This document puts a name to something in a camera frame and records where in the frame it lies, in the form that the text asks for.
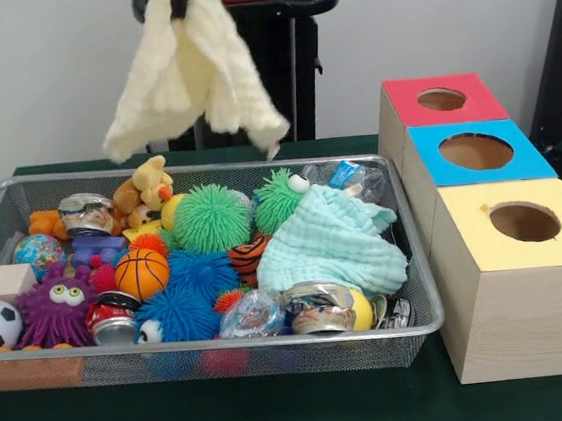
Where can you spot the cream muslin cloth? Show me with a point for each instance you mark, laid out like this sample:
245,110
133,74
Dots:
187,80

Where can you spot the clear mesh bin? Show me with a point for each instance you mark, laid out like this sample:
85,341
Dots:
326,354

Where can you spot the wooden box with three holes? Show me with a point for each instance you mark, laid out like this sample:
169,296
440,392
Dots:
523,316

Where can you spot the yellow plush animal toy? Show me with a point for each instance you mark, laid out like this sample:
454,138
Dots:
150,187

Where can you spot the green spiky rubber ball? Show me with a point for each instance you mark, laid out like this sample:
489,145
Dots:
212,220

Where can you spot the green furry monster toy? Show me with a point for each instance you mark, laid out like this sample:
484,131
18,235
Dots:
275,203

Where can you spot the orange tiger striped ball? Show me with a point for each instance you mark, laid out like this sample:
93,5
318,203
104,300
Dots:
251,259

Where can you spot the small orange basketball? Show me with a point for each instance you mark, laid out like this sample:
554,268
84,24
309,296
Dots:
142,275

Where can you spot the mint green muslin cloth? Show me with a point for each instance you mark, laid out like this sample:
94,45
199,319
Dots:
335,245

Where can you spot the blue furry monster toy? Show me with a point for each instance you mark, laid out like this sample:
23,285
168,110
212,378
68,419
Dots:
187,316

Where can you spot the purple spiky monster toy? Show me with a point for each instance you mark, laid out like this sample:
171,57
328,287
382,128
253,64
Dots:
55,310

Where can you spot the dark green table cloth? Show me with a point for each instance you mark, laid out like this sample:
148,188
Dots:
282,411

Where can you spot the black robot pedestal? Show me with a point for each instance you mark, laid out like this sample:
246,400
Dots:
286,69

